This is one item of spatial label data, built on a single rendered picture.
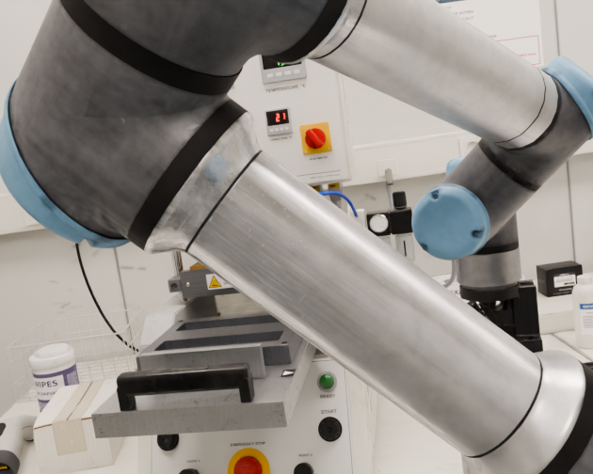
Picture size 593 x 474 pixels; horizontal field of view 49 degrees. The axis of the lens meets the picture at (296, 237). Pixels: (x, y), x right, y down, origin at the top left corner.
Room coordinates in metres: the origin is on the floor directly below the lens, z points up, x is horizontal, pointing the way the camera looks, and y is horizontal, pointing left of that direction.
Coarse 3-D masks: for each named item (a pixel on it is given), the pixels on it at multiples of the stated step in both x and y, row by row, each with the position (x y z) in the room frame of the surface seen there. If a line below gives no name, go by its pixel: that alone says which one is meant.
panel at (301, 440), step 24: (312, 384) 0.89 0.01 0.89; (336, 384) 0.88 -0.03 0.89; (312, 408) 0.88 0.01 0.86; (336, 408) 0.87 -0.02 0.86; (216, 432) 0.89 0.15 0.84; (240, 432) 0.88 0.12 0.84; (264, 432) 0.88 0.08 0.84; (288, 432) 0.87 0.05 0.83; (312, 432) 0.86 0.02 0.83; (168, 456) 0.89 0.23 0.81; (192, 456) 0.88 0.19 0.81; (216, 456) 0.88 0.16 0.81; (240, 456) 0.87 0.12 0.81; (264, 456) 0.86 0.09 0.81; (288, 456) 0.86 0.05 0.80; (312, 456) 0.85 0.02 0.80; (336, 456) 0.84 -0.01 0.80
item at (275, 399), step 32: (160, 352) 0.75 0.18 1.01; (192, 352) 0.74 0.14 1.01; (224, 352) 0.73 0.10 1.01; (256, 352) 0.73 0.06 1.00; (256, 384) 0.71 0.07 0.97; (288, 384) 0.70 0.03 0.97; (96, 416) 0.69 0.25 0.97; (128, 416) 0.68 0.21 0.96; (160, 416) 0.67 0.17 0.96; (192, 416) 0.67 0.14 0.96; (224, 416) 0.66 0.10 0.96; (256, 416) 0.66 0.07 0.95; (288, 416) 0.66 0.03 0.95
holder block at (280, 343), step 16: (192, 320) 0.95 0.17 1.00; (208, 320) 0.93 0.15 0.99; (224, 320) 0.93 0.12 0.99; (240, 320) 0.92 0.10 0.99; (256, 320) 0.92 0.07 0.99; (272, 320) 0.92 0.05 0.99; (160, 336) 0.88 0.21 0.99; (176, 336) 0.87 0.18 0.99; (192, 336) 0.86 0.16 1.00; (208, 336) 0.85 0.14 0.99; (224, 336) 0.84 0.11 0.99; (240, 336) 0.84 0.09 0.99; (256, 336) 0.83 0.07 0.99; (272, 336) 0.83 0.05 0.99; (288, 336) 0.80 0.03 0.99; (144, 352) 0.81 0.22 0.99; (272, 352) 0.77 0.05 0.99; (288, 352) 0.76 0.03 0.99
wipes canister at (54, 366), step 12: (48, 348) 1.26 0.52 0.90; (60, 348) 1.25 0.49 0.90; (72, 348) 1.28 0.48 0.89; (36, 360) 1.22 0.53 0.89; (48, 360) 1.22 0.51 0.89; (60, 360) 1.23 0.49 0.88; (72, 360) 1.26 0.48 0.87; (36, 372) 1.23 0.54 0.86; (48, 372) 1.22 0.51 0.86; (60, 372) 1.23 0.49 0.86; (72, 372) 1.25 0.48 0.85; (36, 384) 1.23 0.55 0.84; (48, 384) 1.22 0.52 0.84; (60, 384) 1.22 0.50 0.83; (72, 384) 1.24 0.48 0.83; (48, 396) 1.22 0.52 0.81
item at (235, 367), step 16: (176, 368) 0.69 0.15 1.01; (192, 368) 0.68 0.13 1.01; (208, 368) 0.67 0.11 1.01; (224, 368) 0.66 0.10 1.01; (240, 368) 0.66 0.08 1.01; (128, 384) 0.68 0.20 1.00; (144, 384) 0.68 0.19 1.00; (160, 384) 0.67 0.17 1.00; (176, 384) 0.67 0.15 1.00; (192, 384) 0.67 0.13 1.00; (208, 384) 0.66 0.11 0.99; (224, 384) 0.66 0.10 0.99; (240, 384) 0.66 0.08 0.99; (128, 400) 0.68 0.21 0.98
